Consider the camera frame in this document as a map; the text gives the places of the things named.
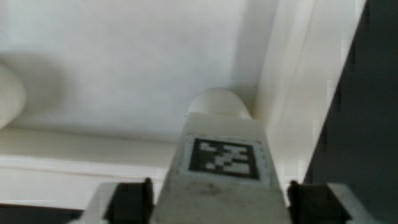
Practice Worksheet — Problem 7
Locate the white square tabletop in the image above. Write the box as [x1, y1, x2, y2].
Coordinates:
[0, 0, 366, 209]

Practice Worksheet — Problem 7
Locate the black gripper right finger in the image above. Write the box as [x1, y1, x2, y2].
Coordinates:
[287, 180, 351, 224]

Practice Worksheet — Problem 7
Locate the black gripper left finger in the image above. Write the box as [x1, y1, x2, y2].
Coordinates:
[103, 178, 154, 224]

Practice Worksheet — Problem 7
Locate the white leg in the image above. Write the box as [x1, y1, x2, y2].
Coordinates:
[151, 89, 291, 224]

